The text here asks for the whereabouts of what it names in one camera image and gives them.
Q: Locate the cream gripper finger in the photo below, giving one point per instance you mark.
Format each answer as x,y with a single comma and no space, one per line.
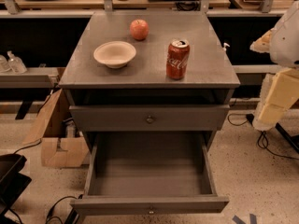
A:
269,114
284,91

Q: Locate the red coke can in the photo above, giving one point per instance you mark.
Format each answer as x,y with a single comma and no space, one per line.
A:
177,58

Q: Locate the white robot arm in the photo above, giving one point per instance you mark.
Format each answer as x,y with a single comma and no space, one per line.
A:
282,41

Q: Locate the grey drawer cabinet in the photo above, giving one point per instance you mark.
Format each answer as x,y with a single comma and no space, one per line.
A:
210,78

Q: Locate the open grey middle drawer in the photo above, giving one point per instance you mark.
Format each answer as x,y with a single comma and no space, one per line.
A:
139,173

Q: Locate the closed grey top drawer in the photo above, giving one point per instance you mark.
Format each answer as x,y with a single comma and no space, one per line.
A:
125,118

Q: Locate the small white pump bottle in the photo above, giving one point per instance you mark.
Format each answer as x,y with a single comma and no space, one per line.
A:
225,46

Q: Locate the red apple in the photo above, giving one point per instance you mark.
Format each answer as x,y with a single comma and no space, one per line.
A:
139,29

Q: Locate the white paper bowl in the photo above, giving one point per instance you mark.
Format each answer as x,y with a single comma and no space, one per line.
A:
114,54

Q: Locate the brown cardboard box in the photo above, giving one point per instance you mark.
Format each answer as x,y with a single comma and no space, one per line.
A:
59,148

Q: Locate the black bin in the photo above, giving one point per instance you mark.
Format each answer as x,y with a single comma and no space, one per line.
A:
12,182

